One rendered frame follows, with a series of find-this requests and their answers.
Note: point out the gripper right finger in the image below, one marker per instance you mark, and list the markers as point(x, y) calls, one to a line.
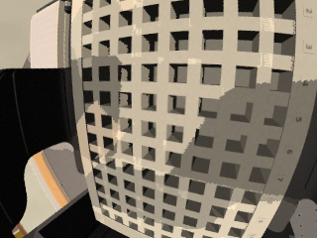
point(303, 184)

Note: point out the beige well plate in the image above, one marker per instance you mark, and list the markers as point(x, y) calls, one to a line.
point(140, 74)

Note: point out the dark grey flat base plate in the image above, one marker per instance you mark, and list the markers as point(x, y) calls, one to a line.
point(62, 161)

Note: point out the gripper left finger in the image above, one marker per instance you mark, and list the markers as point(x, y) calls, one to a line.
point(36, 112)

